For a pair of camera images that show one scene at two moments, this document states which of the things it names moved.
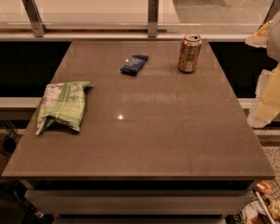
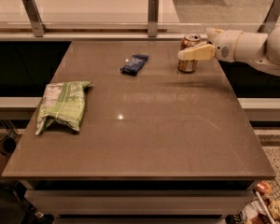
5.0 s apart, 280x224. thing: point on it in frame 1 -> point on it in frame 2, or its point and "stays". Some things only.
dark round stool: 7,146 stays
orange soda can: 189,50 stays
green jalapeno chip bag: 63,103 stays
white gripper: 279,36 -> 226,45
